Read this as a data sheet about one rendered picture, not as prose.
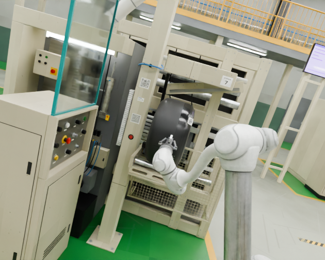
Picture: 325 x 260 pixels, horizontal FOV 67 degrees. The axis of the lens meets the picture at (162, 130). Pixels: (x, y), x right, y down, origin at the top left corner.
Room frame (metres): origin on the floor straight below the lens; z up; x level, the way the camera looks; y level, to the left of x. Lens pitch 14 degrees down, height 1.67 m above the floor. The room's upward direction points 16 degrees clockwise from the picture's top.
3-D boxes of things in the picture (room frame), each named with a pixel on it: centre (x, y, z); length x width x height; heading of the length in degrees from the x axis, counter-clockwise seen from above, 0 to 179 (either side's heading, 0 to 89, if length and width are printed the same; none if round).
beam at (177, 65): (2.28, -0.18, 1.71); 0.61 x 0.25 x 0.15; 86
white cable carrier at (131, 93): (1.97, 0.31, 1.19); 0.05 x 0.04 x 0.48; 176
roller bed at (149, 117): (2.39, 0.16, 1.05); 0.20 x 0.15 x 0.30; 86
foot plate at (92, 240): (2.00, 0.23, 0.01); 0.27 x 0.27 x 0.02; 86
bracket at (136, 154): (2.01, 0.15, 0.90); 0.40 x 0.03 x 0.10; 176
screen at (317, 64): (5.11, -2.59, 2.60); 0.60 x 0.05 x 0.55; 94
